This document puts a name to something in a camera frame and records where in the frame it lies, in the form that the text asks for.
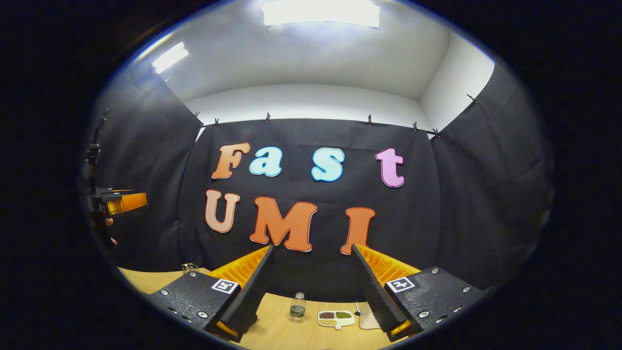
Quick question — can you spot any large ceiling light panel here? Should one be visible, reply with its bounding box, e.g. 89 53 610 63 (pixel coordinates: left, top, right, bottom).
261 0 380 29

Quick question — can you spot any clear plastic water bottle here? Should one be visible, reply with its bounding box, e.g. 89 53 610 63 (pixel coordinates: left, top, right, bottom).
289 292 307 324

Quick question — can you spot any small ceiling light panel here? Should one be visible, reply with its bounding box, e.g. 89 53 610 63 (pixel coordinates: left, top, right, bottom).
152 41 190 74

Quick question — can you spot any white divided dish of beans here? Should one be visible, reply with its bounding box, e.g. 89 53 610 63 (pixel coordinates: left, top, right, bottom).
318 310 356 330

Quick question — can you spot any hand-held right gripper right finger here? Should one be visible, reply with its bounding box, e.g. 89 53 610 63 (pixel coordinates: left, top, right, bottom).
351 243 486 342

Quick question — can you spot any white toaster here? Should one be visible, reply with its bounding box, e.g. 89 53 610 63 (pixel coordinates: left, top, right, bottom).
359 301 384 330

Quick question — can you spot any row of black cloth clips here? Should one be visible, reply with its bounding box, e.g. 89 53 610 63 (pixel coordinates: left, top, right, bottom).
160 75 479 139

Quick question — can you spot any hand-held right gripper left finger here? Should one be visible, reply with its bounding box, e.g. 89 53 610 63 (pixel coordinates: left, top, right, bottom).
147 245 274 343

